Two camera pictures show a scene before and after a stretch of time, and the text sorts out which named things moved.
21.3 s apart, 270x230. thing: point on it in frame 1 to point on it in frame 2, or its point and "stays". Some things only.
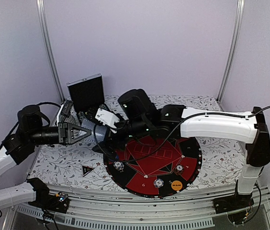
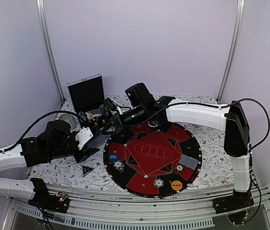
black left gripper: (64, 132) to (84, 155)
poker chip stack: (118, 166) stays
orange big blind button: (176, 185) stays
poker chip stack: (158, 183) stays
